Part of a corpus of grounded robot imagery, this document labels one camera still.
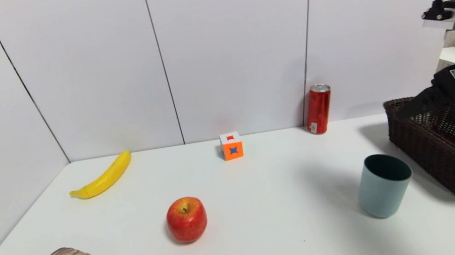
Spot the yellow banana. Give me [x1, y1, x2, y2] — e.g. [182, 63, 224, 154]
[64, 150, 138, 202]

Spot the light blue cup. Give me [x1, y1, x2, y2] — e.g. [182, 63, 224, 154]
[352, 149, 419, 223]

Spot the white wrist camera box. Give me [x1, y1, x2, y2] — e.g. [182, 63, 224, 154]
[420, 3, 455, 36]

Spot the white shelf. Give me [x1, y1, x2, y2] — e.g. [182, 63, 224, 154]
[433, 45, 455, 73]

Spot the red apple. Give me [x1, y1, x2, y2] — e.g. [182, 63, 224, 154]
[163, 194, 211, 246]

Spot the red soda can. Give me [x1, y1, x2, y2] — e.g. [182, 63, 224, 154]
[301, 81, 338, 137]

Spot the orange white puzzle cube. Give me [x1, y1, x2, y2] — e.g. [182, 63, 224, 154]
[219, 131, 245, 161]

